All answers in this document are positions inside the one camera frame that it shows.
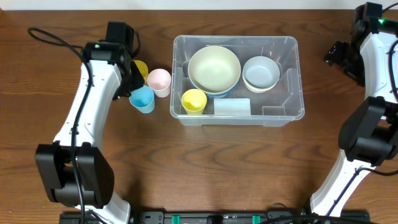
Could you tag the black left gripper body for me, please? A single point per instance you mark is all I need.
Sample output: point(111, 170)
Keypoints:
point(135, 78)

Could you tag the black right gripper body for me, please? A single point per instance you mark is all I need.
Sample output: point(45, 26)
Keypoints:
point(339, 54)

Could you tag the yellow cup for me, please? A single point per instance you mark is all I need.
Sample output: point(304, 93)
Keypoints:
point(143, 69)
point(194, 101)

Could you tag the light blue cup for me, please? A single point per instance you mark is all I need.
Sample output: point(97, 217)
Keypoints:
point(143, 99)

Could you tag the yellow cup front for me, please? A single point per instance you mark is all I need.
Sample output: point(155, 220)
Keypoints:
point(194, 101)

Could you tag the large cream bowl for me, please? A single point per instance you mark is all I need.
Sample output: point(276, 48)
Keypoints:
point(214, 69)

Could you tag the small grey bowl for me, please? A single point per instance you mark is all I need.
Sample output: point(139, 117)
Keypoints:
point(261, 72)

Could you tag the small white bowl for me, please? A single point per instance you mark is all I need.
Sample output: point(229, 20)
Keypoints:
point(257, 90)

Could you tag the small yellow bowl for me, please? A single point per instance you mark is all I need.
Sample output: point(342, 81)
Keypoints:
point(244, 80)

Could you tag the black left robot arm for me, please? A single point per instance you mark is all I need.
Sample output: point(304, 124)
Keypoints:
point(73, 169)

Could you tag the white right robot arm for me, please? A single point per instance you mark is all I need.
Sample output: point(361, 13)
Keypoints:
point(369, 136)

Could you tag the pink cup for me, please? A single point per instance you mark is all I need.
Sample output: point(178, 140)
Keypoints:
point(159, 80)

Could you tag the clear plastic storage bin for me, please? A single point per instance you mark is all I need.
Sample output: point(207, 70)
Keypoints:
point(276, 107)

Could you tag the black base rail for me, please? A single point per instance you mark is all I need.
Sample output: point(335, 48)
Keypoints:
point(239, 218)

